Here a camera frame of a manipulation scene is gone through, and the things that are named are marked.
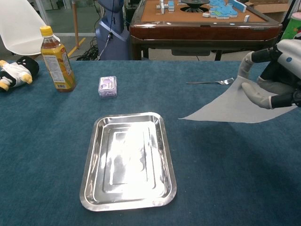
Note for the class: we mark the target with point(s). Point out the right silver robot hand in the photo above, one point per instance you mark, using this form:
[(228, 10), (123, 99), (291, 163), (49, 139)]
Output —
[(279, 94)]

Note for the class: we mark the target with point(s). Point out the white paper sheet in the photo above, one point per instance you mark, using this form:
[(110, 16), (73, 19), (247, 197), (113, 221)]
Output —
[(223, 106)]

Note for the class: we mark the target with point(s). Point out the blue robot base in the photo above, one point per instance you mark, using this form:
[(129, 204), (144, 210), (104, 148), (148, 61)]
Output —
[(113, 44)]

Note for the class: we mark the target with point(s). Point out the stainless steel tray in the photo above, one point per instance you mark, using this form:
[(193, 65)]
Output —
[(127, 164)]

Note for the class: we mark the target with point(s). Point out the metal fork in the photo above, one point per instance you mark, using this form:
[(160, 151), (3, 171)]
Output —
[(218, 82)]

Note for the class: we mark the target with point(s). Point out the green Pringles can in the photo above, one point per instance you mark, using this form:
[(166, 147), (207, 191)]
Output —
[(292, 28)]

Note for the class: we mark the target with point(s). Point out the single mahjong tile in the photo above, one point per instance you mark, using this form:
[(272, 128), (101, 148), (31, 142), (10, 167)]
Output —
[(247, 18)]

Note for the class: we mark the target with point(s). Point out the cardboard box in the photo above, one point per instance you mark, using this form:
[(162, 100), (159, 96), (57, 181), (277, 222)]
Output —
[(270, 8)]

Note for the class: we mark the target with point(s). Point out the black tripod stand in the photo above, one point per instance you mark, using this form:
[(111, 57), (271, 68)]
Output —
[(290, 8)]

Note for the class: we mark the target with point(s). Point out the brown mahjong table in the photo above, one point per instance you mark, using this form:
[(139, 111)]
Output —
[(200, 30)]

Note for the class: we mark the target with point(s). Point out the blue mahjong tile pile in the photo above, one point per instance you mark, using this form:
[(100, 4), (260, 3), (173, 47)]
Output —
[(221, 10)]

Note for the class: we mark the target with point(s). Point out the black mahjong table dome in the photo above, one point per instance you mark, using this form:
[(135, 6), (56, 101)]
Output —
[(195, 4)]

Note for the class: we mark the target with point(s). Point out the standing mahjong tile cluster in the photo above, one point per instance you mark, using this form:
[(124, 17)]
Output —
[(170, 5)]

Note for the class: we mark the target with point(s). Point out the clear purple card box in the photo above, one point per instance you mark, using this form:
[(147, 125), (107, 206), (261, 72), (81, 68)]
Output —
[(107, 86)]

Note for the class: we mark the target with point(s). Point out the yellow-capped tea bottle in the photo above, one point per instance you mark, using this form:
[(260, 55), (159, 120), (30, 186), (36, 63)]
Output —
[(57, 68)]

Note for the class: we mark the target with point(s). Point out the blue felt table cover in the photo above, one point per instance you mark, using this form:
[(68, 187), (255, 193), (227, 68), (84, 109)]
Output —
[(47, 141)]

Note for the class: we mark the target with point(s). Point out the black and white plush doll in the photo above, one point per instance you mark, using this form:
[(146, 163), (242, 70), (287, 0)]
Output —
[(16, 70)]

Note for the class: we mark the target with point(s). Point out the white chair wooden legs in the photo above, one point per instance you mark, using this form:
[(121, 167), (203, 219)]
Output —
[(18, 28)]

